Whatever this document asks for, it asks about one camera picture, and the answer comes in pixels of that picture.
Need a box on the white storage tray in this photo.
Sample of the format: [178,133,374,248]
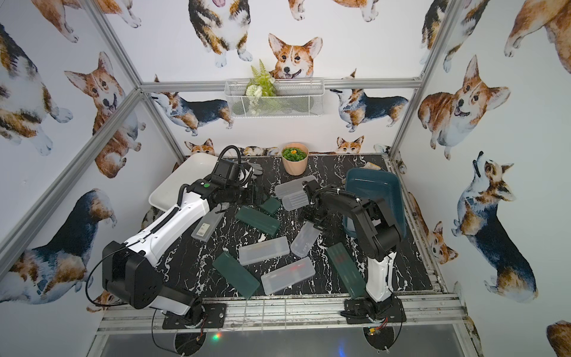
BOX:
[148,153,218,212]

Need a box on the clear pencil case top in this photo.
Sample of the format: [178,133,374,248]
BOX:
[274,175,317,199]

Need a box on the beige ribbed flower pot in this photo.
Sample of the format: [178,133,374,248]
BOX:
[281,143,309,176]

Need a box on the grey rubber glove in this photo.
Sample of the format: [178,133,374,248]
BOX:
[249,163,263,176]

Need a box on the clear case with pens middle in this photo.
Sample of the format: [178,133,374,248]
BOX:
[238,237,290,266]

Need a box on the green pencil case upper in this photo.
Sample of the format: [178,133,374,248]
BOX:
[260,197,281,216]

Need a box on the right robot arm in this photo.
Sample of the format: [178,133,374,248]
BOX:
[301,180,404,312]

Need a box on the white wire wall basket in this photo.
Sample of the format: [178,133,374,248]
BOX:
[225,79,325,118]

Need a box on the green pencil case front left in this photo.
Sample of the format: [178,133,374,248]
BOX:
[213,251,260,299]

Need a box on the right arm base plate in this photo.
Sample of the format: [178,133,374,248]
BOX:
[340,295,407,324]

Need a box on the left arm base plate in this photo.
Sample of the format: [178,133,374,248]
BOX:
[162,303,228,330]

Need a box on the aluminium front rail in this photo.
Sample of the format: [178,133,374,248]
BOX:
[96,294,467,335]

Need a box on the clear case with red pen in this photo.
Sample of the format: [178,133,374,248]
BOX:
[261,257,315,295]

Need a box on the teal storage box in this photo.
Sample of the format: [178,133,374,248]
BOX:
[345,167,407,239]

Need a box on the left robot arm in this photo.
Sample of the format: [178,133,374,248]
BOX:
[98,169,263,319]

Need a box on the green pencil case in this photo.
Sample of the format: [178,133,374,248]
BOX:
[213,251,260,299]
[327,242,366,299]
[235,205,280,237]
[260,197,281,216]

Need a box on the green fern plant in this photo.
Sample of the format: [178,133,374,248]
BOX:
[245,60,277,116]

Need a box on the green pencil case front right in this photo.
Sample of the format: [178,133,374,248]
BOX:
[327,242,366,299]

